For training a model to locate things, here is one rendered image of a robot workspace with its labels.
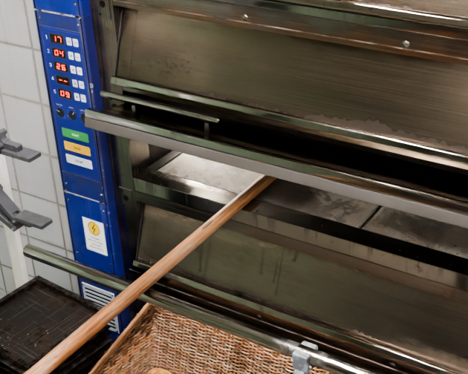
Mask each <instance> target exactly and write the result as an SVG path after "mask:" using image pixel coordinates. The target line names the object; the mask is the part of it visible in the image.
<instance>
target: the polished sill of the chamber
mask: <svg viewBox="0 0 468 374"><path fill-rule="evenodd" d="M133 181H134V190H135V191H138V192H141V193H144V194H148V195H151V196H153V197H158V198H160V199H163V200H168V201H170V202H173V203H177V204H181V205H183V206H187V207H190V208H193V209H197V210H200V211H205V212H207V213H210V214H216V213H217V212H219V211H220V210H221V209H222V208H223V207H225V205H227V204H228V203H229V202H230V201H232V200H233V199H234V198H235V197H237V196H238V194H236V193H233V192H231V191H226V190H223V189H219V188H215V187H212V186H208V185H204V184H202V183H197V182H194V181H191V180H187V179H184V178H181V177H176V176H173V175H170V174H165V173H163V172H159V171H155V170H152V169H149V168H147V169H145V170H144V171H142V172H140V173H139V174H138V175H136V176H135V177H133ZM230 220H234V221H237V222H240V223H244V224H247V225H249V226H254V227H256V228H259V229H264V230H266V231H269V232H273V233H277V234H280V235H283V236H286V237H290V238H293V239H296V240H300V241H303V242H306V243H310V244H313V245H315V246H320V247H322V248H326V249H330V250H333V251H335V252H340V253H343V254H345V255H350V256H352V257H357V258H359V259H362V260H367V261H369V262H372V263H376V264H380V265H382V266H386V267H389V268H392V269H396V270H399V271H401V272H406V273H409V274H412V275H416V276H418V277H422V278H425V279H429V280H431V281H436V282H438V283H443V284H446V285H448V286H453V287H455V288H458V289H462V290H465V291H468V259H466V258H464V257H459V256H456V255H451V254H448V253H445V252H441V251H438V250H435V249H430V248H427V247H425V246H420V245H417V244H414V243H410V242H406V241H403V240H398V239H396V238H393V237H388V236H385V235H382V234H378V233H375V232H370V231H367V230H365V229H359V228H357V227H353V226H349V225H346V224H343V223H338V222H336V221H332V220H328V219H325V218H322V217H317V216H314V215H312V214H307V213H304V212H301V211H297V210H293V209H289V208H286V207H283V206H278V205H276V204H272V203H268V202H264V201H262V200H257V199H254V198H253V199H252V200H251V201H250V202H249V203H248V204H247V205H246V206H245V207H243V208H242V209H241V210H240V211H238V212H237V213H236V214H235V215H234V216H232V217H231V218H230Z"/></svg>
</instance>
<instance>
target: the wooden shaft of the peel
mask: <svg viewBox="0 0 468 374"><path fill-rule="evenodd" d="M276 179H277V178H275V177H271V176H267V175H264V174H263V175H261V176H260V178H258V179H257V180H256V181H255V182H254V183H252V184H251V185H250V186H248V187H247V188H246V189H245V190H243V192H242V193H240V194H239V195H238V196H237V197H235V198H234V199H233V200H232V201H230V202H229V203H228V204H227V205H225V207H223V208H222V209H221V210H220V211H219V212H217V213H216V214H215V215H214V216H212V217H211V218H210V219H209V220H208V221H207V222H205V223H204V224H203V225H202V226H200V227H199V228H198V229H197V230H195V231H194V232H193V233H192V234H191V235H190V236H188V237H187V238H186V239H185V240H184V241H182V242H181V243H180V244H179V245H177V246H176V247H175V248H174V249H173V250H172V251H171V252H169V253H168V254H167V255H166V256H164V257H163V258H162V259H161V260H159V261H158V262H157V263H156V264H155V265H154V266H153V267H151V268H150V269H149V270H148V271H146V272H145V273H144V274H143V275H141V276H140V277H139V278H138V279H137V280H136V281H135V282H133V283H132V284H131V285H130V286H128V287H127V288H126V289H124V290H123V291H122V292H121V293H120V294H119V295H118V296H117V297H115V298H114V299H113V300H112V301H110V302H109V303H108V304H106V305H105V306H104V307H103V308H102V309H101V310H100V311H99V312H97V313H96V314H95V315H93V316H92V317H91V318H90V319H88V320H87V321H86V322H85V323H84V324H83V325H82V326H80V327H79V328H78V329H77V330H75V331H74V332H73V333H72V334H70V335H69V336H68V337H67V338H66V339H65V340H64V341H62V342H61V343H60V344H59V345H57V346H56V347H55V348H54V349H52V350H51V351H50V352H49V353H48V354H47V355H46V356H44V357H43V358H42V359H41V360H39V361H38V362H37V363H36V364H34V365H33V366H32V367H31V368H30V369H29V370H28V371H26V372H25V373H24V374H50V373H51V372H52V371H53V370H55V369H56V368H57V367H58V366H59V365H60V364H61V363H62V362H63V361H65V360H66V359H67V358H68V357H69V356H71V355H72V354H73V353H74V352H75V351H77V350H78V349H79V348H80V347H81V346H82V345H83V344H84V343H85V342H87V341H88V340H89V339H90V338H92V337H93V336H94V335H95V334H96V333H98V332H99V331H100V330H101V329H102V328H103V327H104V326H105V325H106V324H108V323H109V322H110V321H111V320H113V319H114V318H115V317H116V316H117V315H119V314H120V313H121V312H122V311H123V310H124V309H125V308H126V307H127V306H129V305H130V304H131V303H132V302H134V301H135V300H136V299H137V298H139V297H140V296H141V295H142V294H143V293H144V292H145V291H146V290H147V289H148V288H150V287H151V286H152V285H153V284H154V283H156V282H157V281H158V280H159V279H161V278H162V277H163V276H164V275H165V274H166V273H167V272H168V271H169V270H171V269H172V268H173V267H174V266H176V265H177V264H178V263H179V262H180V261H182V260H183V259H184V258H185V257H186V256H187V255H188V254H189V253H190V252H192V251H193V250H194V249H195V248H197V247H198V246H199V245H200V244H201V243H203V242H204V241H205V240H206V239H207V238H208V237H209V236H210V235H211V234H213V233H214V232H215V231H216V230H217V229H219V228H220V227H221V226H222V225H224V224H225V223H226V222H227V221H228V220H229V219H230V218H231V217H232V216H234V215H235V214H236V213H237V212H238V211H240V210H241V209H242V208H243V207H245V206H246V205H247V204H248V203H249V202H250V201H251V200H252V199H253V198H255V197H256V196H257V195H258V194H260V193H261V192H262V191H263V190H264V189H266V188H267V187H268V186H269V185H270V184H271V183H272V182H273V181H274V180H276Z"/></svg>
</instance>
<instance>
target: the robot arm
mask: <svg viewBox="0 0 468 374"><path fill-rule="evenodd" d="M6 134H7V130H6V129H5V128H2V129H0V154H3V155H5V156H8V157H12V158H15V159H18V160H22V161H25V162H28V163H31V162H32V161H34V160H35V159H37V158H39V157H40V156H41V152H39V151H34V150H32V149H29V148H25V147H22V144H21V143H19V142H14V141H11V140H10V139H9V138H7V136H6ZM0 221H1V222H3V224H5V225H6V226H7V227H8V228H9V229H11V230H12V231H13V232H15V231H16V230H18V229H20V228H21V227H23V226H26V227H29V228H30V227H35V228H38V229H41V230H42V229H44V228H45V227H47V226H49V225H50V224H52V222H53V220H52V219H51V218H49V217H45V216H42V215H40V214H37V213H34V212H31V211H28V210H24V211H21V210H20V209H19V207H18V206H17V205H16V204H15V203H14V202H13V201H12V200H11V199H10V198H9V197H8V195H7V194H6V193H5V192H4V191H3V186H2V185H1V183H0Z"/></svg>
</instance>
